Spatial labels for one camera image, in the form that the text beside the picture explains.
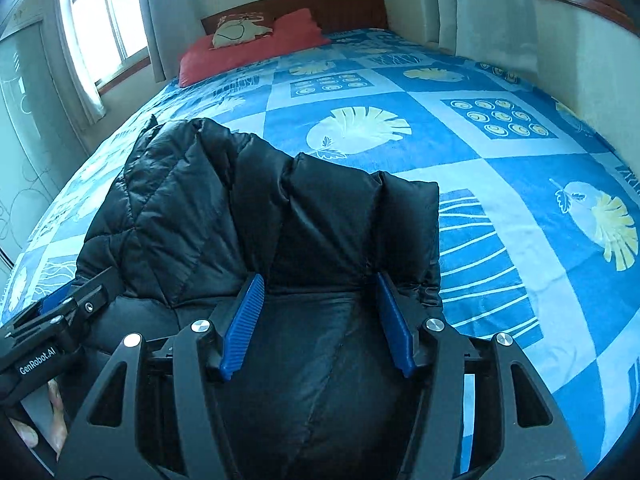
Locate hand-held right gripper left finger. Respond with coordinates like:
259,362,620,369
55,273,267,480

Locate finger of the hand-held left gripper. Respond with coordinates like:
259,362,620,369
41,266,124,321

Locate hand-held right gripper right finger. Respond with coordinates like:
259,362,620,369
372,273,587,480

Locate black puffer jacket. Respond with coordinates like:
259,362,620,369
57,115,446,480

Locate person's left hand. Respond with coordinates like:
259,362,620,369
11,379,69,460

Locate blue leaf printed bedsheet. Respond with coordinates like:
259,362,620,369
0,27,640,471

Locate white wardrobe with circle pattern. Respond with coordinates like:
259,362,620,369
0,15,91,271

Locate white curtain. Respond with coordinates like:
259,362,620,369
135,0,168,83
432,0,541,76
55,0,108,126

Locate red pillow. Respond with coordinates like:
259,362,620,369
177,7,333,88

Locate cream patterned pillow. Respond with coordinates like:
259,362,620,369
210,10,278,51

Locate brown wooden headboard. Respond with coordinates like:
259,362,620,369
200,0,391,36

